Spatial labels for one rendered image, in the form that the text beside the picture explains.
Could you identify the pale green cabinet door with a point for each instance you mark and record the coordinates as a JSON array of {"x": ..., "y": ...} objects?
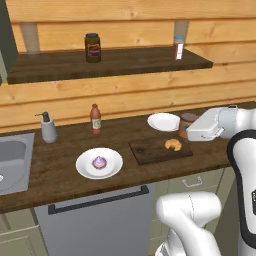
[{"x": 20, "y": 241}]

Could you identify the red sauce bottle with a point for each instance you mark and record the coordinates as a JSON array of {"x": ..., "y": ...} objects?
[{"x": 96, "y": 119}]

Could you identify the orange jar with brown lid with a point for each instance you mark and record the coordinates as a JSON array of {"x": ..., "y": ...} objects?
[{"x": 186, "y": 125}]

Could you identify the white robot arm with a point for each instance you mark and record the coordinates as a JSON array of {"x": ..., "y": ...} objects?
[{"x": 245, "y": 186}]

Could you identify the empty white plate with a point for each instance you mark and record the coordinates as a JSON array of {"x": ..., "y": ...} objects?
[{"x": 163, "y": 121}]

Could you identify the dark wooden cutting board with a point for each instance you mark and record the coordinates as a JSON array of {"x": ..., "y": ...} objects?
[{"x": 160, "y": 150}]

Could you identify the grey soap dispenser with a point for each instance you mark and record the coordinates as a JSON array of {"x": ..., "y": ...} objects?
[{"x": 48, "y": 128}]

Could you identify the purple frosted cupcake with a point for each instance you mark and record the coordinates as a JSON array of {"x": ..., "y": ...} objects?
[{"x": 99, "y": 162}]

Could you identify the steel sink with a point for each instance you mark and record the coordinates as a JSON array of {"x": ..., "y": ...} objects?
[{"x": 15, "y": 163}]

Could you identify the red and white carton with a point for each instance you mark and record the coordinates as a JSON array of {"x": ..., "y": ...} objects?
[{"x": 179, "y": 46}]

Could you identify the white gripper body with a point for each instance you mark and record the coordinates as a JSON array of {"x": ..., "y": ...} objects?
[{"x": 204, "y": 128}]

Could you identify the grey dishwasher door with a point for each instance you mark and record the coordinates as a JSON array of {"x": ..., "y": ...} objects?
[{"x": 96, "y": 226}]

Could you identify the dark wooden shelf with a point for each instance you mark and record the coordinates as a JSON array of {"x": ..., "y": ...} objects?
[{"x": 110, "y": 63}]

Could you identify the pale green drawer front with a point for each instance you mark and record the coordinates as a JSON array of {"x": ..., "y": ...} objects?
[{"x": 196, "y": 181}]

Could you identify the dark jam jar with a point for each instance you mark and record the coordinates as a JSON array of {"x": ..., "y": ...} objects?
[{"x": 93, "y": 47}]

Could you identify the golden croissant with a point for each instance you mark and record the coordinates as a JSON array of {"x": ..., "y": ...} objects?
[{"x": 173, "y": 144}]

